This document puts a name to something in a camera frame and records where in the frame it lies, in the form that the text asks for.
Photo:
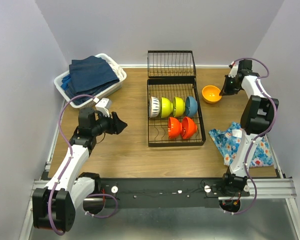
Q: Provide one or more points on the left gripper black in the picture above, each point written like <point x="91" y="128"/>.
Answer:
<point x="116" y="125"/>

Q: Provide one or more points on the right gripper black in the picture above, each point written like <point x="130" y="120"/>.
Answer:
<point x="227" y="91"/>

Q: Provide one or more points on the yellow orange bowl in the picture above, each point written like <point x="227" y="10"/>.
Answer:
<point x="211" y="94"/>

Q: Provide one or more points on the blue ceramic bowl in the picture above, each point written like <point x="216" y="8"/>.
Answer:
<point x="191" y="106"/>

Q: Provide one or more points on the lime bowl ribbed white outside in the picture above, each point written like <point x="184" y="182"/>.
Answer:
<point x="162" y="107"/>

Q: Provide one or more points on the lime green plain bowl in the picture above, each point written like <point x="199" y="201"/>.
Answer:
<point x="179" y="106"/>

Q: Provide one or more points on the black wire dish rack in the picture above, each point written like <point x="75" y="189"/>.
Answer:
<point x="172" y="73"/>

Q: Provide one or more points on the red orange bowl stack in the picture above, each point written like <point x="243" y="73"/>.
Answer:
<point x="174" y="128"/>

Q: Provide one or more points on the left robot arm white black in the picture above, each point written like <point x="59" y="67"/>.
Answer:
<point x="54" y="205"/>

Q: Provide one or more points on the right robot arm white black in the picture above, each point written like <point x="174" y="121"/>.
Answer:
<point x="256" y="121"/>

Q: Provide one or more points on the white plastic basket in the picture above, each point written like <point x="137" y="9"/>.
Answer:
<point x="116" y="68"/>

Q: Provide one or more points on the blue floral cloth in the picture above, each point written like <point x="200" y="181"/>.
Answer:
<point x="228" y="141"/>

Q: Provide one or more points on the folded dark blue towels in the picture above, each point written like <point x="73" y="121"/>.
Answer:
<point x="89" y="76"/>

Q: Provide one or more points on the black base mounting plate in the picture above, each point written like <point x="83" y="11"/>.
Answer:
<point x="154" y="193"/>

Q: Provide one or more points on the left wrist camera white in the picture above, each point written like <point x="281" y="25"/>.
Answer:
<point x="103" y="105"/>

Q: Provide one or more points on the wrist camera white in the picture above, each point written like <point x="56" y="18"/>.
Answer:
<point x="103" y="105"/>
<point x="233" y="68"/>

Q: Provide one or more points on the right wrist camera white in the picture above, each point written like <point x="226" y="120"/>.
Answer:
<point x="233" y="68"/>

